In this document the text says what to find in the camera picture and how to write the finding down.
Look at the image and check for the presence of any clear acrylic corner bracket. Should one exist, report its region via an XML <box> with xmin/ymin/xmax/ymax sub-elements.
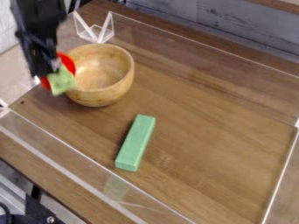
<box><xmin>72</xmin><ymin>11</ymin><xmax>115</xmax><ymax>44</ymax></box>

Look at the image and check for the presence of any red plush strawberry toy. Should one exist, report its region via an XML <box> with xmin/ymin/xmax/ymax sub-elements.
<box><xmin>40</xmin><ymin>52</ymin><xmax>76</xmax><ymax>96</ymax></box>

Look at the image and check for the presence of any wooden bowl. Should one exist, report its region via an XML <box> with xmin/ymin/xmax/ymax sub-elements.
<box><xmin>65</xmin><ymin>44</ymin><xmax>136</xmax><ymax>107</ymax></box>

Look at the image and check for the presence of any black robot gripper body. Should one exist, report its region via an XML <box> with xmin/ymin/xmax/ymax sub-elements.
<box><xmin>13</xmin><ymin>17</ymin><xmax>62</xmax><ymax>60</ymax></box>

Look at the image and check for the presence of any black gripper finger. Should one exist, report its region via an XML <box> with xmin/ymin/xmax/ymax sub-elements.
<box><xmin>29</xmin><ymin>45</ymin><xmax>61</xmax><ymax>77</ymax></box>

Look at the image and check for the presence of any green rectangular block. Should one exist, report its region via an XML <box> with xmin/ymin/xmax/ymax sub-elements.
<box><xmin>115</xmin><ymin>115</ymin><xmax>155</xmax><ymax>172</ymax></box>

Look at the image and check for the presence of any dark robot arm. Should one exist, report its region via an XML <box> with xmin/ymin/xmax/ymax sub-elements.
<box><xmin>10</xmin><ymin>0</ymin><xmax>68</xmax><ymax>77</ymax></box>

